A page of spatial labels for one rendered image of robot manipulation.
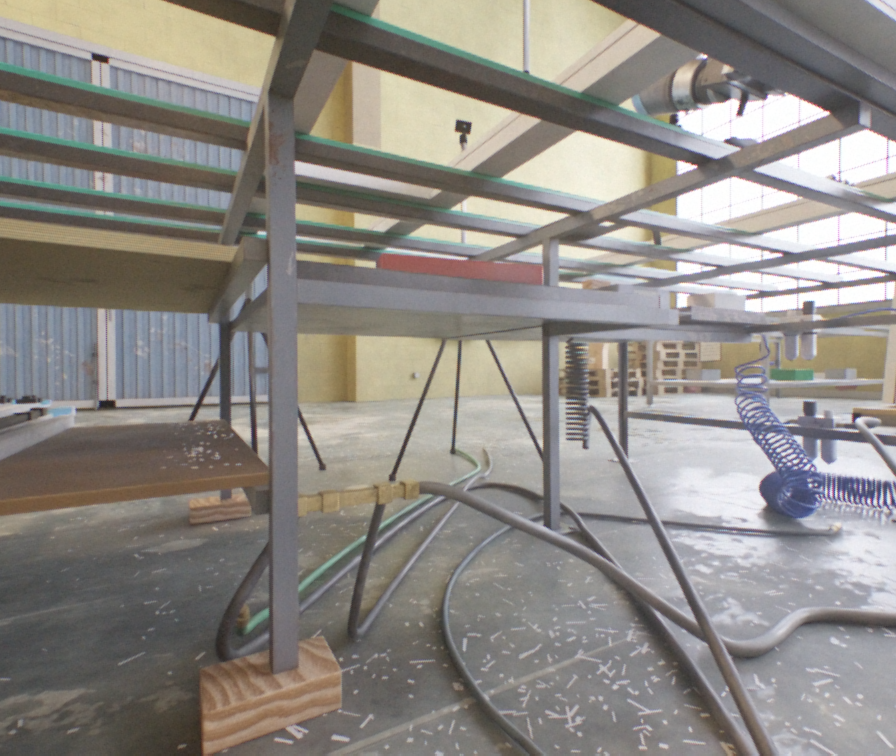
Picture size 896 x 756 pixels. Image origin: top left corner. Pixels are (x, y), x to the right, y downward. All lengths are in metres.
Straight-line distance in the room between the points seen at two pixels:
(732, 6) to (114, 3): 7.60
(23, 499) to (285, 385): 0.30
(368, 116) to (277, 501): 7.13
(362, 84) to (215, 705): 7.49
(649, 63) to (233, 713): 0.99
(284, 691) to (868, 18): 1.09
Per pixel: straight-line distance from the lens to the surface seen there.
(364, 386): 6.81
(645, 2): 0.68
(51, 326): 6.90
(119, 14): 7.97
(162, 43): 7.86
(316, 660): 0.80
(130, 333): 6.83
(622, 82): 0.89
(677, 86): 1.21
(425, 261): 0.85
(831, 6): 0.86
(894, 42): 0.98
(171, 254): 0.88
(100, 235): 0.89
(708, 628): 0.79
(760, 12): 0.76
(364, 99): 7.73
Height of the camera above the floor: 0.44
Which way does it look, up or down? level
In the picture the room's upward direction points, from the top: straight up
